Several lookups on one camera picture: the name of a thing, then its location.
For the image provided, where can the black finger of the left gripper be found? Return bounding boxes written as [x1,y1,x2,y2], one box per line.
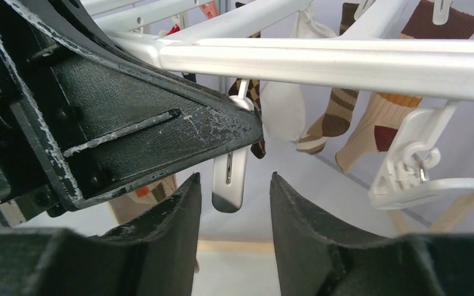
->
[0,1,262,210]

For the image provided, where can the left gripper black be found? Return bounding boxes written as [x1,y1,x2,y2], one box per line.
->
[0,58,65,227]

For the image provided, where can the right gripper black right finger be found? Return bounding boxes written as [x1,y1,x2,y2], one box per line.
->
[270,173,474,295]

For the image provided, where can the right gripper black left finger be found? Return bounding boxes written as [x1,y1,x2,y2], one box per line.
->
[0,173,202,295]

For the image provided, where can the beige orange argyle sock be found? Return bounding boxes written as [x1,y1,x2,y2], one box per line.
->
[109,174,178,224]

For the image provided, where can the white hanger clip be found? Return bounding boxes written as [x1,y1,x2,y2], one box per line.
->
[368,101,474,210]
[211,78,256,214]

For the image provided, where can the white plastic clip hanger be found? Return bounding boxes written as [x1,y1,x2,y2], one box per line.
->
[83,1,474,101]

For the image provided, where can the brown striped sock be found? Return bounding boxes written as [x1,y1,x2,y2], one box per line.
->
[296,2,360,155]

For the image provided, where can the brown yellow argyle sock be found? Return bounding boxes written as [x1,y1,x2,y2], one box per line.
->
[228,0,267,160]

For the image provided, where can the white sock hanging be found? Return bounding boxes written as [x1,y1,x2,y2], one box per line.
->
[260,4,337,141]

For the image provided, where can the wooden rack frame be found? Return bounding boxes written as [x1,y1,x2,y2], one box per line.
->
[197,193,474,253]

